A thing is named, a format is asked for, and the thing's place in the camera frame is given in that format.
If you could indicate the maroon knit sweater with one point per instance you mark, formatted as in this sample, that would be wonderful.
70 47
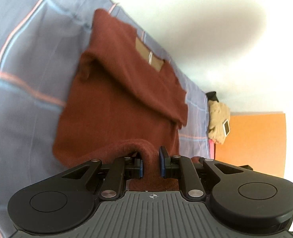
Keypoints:
120 105

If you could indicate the beige knit garment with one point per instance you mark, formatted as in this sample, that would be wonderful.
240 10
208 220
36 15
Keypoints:
219 113

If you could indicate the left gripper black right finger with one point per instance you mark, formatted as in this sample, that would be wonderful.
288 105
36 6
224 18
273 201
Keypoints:
239 197

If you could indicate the blue plaid bed sheet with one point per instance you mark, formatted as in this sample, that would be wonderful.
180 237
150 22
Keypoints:
40 46

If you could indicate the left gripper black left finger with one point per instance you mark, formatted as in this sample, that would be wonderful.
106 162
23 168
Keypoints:
66 200

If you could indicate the small white phone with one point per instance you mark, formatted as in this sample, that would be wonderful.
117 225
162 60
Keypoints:
226 127

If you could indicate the dark green garment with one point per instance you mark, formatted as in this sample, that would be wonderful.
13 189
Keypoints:
212 96

